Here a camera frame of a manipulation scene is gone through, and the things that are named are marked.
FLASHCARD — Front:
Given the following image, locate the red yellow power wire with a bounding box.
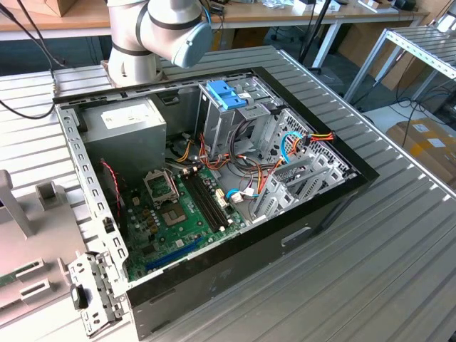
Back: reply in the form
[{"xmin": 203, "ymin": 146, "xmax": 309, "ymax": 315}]
[{"xmin": 302, "ymin": 130, "xmax": 337, "ymax": 144}]

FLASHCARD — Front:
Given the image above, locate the grey metal disk bay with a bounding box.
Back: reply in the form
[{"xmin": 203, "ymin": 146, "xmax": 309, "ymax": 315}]
[{"xmin": 249, "ymin": 156, "xmax": 359, "ymax": 225}]

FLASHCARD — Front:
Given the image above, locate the black RAM slot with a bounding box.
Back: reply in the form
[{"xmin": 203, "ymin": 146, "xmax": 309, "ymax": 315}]
[
  {"xmin": 187, "ymin": 171, "xmax": 224, "ymax": 232},
  {"xmin": 195, "ymin": 168, "xmax": 231, "ymax": 227},
  {"xmin": 183, "ymin": 172, "xmax": 220, "ymax": 233},
  {"xmin": 191, "ymin": 170, "xmax": 227, "ymax": 229}
]

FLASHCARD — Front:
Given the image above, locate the grey metal drive cage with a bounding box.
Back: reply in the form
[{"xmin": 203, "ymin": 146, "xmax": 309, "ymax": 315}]
[{"xmin": 195, "ymin": 76, "xmax": 282, "ymax": 161}]

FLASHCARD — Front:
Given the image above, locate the thin locking lever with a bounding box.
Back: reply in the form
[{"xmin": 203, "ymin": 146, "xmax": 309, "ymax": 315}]
[{"xmin": 168, "ymin": 172, "xmax": 180, "ymax": 201}]

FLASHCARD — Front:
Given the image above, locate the green motherboard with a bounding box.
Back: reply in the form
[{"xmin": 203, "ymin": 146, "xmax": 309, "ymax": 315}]
[{"xmin": 120, "ymin": 165, "xmax": 247, "ymax": 282}]

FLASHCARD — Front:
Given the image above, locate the CPU socket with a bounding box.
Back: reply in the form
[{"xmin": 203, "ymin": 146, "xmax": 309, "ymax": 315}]
[{"xmin": 158, "ymin": 204, "xmax": 188, "ymax": 228}]

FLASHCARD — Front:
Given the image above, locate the blue plastic drive latch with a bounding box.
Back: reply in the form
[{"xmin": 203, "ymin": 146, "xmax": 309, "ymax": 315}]
[{"xmin": 205, "ymin": 81, "xmax": 247, "ymax": 111}]

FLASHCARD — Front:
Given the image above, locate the metal socket cover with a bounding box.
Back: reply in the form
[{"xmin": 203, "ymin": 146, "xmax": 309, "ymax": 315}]
[{"xmin": 142, "ymin": 170, "xmax": 180, "ymax": 209}]

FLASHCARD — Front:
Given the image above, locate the black open PC case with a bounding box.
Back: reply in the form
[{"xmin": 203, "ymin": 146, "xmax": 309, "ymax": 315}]
[{"xmin": 52, "ymin": 66, "xmax": 380, "ymax": 341}]

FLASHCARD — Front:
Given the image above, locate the blue expansion slot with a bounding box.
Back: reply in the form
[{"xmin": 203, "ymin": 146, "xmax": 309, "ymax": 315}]
[{"xmin": 144, "ymin": 237, "xmax": 204, "ymax": 274}]

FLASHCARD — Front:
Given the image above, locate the grey power supply unit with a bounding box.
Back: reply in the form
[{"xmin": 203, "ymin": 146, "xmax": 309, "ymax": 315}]
[{"xmin": 81, "ymin": 96, "xmax": 167, "ymax": 179}]

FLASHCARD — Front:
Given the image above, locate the black case fan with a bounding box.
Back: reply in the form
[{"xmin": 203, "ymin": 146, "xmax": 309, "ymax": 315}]
[{"xmin": 98, "ymin": 159, "xmax": 126, "ymax": 236}]

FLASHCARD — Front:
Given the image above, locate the brown cardboard panel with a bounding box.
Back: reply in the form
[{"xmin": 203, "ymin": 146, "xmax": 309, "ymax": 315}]
[{"xmin": 338, "ymin": 21, "xmax": 428, "ymax": 92}]

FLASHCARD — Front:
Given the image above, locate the large labelled cardboard box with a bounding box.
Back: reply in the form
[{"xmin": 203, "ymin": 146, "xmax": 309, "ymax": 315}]
[{"xmin": 386, "ymin": 119, "xmax": 456, "ymax": 195}]

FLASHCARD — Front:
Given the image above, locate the black plastic latch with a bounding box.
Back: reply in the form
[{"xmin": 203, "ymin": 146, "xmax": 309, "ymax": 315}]
[{"xmin": 70, "ymin": 284, "xmax": 89, "ymax": 310}]

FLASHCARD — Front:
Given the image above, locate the grey parts rack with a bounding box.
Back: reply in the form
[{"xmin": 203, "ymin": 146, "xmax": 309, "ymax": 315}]
[{"xmin": 0, "ymin": 170, "xmax": 88, "ymax": 327}]

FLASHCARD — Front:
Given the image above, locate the long wooden desk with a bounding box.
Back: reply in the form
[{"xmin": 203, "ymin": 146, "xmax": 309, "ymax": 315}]
[{"xmin": 0, "ymin": 0, "xmax": 430, "ymax": 42}]

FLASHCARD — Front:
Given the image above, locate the metal slat table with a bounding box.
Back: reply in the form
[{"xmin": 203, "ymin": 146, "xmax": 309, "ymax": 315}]
[{"xmin": 343, "ymin": 26, "xmax": 456, "ymax": 104}]

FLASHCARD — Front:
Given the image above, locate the green RAM stick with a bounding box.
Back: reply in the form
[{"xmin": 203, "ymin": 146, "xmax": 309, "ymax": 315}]
[{"xmin": 0, "ymin": 261, "xmax": 39, "ymax": 286}]

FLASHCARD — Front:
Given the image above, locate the small cardboard box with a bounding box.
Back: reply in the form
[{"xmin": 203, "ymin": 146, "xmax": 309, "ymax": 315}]
[{"xmin": 5, "ymin": 0, "xmax": 78, "ymax": 18}]

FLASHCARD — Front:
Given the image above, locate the orange red wire bundle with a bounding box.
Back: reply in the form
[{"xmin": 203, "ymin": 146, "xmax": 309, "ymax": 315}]
[{"xmin": 197, "ymin": 133, "xmax": 286, "ymax": 195}]

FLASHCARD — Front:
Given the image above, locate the short blue wire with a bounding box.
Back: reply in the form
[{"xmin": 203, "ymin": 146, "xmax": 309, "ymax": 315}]
[{"xmin": 225, "ymin": 187, "xmax": 258, "ymax": 205}]

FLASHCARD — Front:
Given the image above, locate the yellow black wire bundle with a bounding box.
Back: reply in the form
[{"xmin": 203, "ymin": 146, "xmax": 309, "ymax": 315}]
[{"xmin": 173, "ymin": 133, "xmax": 196, "ymax": 164}]

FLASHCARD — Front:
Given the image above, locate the long light blue wire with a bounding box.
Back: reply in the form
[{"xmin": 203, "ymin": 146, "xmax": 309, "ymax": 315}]
[{"xmin": 279, "ymin": 130, "xmax": 308, "ymax": 165}]

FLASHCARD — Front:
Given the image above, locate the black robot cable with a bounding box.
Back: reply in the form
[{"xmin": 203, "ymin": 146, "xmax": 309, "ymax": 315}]
[{"xmin": 0, "ymin": 0, "xmax": 68, "ymax": 120}]

